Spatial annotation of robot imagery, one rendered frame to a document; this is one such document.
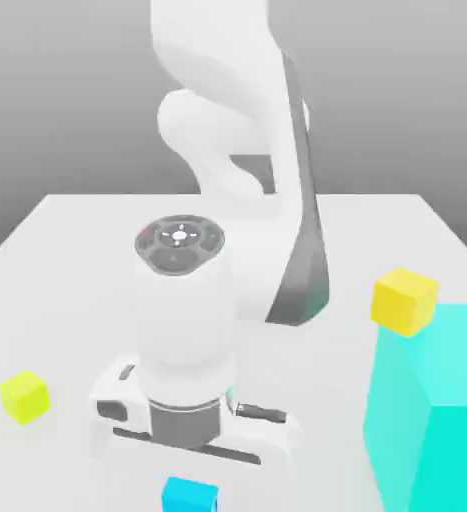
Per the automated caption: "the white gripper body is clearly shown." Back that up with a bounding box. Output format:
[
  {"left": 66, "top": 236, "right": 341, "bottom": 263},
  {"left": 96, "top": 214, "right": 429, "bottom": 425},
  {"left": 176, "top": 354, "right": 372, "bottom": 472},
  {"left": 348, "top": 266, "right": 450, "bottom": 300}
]
[{"left": 90, "top": 408, "right": 303, "bottom": 494}]

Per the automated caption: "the small blue cube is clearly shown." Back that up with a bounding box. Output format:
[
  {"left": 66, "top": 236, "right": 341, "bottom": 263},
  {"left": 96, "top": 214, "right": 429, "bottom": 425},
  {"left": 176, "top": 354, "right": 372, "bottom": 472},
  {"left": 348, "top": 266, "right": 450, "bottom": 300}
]
[{"left": 161, "top": 475, "right": 221, "bottom": 512}]

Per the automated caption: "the small lime yellow cube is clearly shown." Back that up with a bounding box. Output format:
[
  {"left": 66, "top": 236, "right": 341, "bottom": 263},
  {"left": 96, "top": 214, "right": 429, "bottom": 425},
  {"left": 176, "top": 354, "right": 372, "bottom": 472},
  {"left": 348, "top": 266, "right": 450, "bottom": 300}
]
[{"left": 0, "top": 370, "right": 53, "bottom": 427}]

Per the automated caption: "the small golden yellow cube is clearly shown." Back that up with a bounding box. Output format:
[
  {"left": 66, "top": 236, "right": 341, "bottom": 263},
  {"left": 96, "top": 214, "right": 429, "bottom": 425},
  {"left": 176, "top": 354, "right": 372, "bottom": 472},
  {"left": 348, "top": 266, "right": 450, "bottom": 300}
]
[{"left": 370, "top": 267, "right": 441, "bottom": 339}]

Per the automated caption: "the large turquoise box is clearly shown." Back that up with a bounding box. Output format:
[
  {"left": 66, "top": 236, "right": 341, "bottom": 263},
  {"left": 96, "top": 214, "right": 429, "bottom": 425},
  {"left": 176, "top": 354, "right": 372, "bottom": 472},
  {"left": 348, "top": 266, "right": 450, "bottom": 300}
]
[{"left": 362, "top": 302, "right": 467, "bottom": 512}]

